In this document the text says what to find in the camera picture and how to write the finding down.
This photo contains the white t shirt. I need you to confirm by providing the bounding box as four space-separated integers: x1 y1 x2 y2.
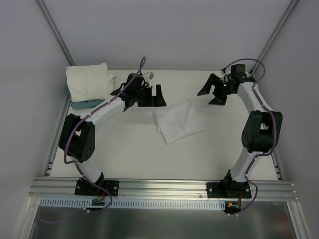
155 101 205 145
66 62 117 102

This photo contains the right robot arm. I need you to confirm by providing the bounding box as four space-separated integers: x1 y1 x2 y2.
198 64 283 199

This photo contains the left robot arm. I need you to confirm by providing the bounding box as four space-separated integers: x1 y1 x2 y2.
58 72 166 195

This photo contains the folded white t shirt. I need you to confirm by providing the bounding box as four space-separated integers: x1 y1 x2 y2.
66 62 117 102

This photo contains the folded blue t shirt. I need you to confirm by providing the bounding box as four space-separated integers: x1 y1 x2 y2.
71 100 104 110

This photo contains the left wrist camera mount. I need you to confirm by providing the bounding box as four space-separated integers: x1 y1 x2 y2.
142 72 154 83

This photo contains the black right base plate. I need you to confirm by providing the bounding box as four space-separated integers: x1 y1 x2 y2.
206 181 252 199

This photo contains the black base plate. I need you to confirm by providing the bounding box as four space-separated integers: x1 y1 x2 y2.
206 181 252 199
74 178 119 197

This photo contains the aluminium front rail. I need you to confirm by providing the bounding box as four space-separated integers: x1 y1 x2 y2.
28 177 299 202

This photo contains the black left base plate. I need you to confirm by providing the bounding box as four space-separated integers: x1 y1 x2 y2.
74 178 119 197

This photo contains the right aluminium frame post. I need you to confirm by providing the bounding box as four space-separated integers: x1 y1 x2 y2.
257 0 300 61

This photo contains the aluminium frame post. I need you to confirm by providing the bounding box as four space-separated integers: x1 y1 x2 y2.
35 0 76 66
257 0 300 61

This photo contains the left side aluminium rail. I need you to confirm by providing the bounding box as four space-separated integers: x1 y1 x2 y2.
42 95 71 177

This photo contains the white slotted cable duct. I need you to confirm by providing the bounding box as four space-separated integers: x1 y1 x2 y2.
39 197 225 211

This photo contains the left aluminium frame post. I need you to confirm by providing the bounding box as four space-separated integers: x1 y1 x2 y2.
35 0 76 66

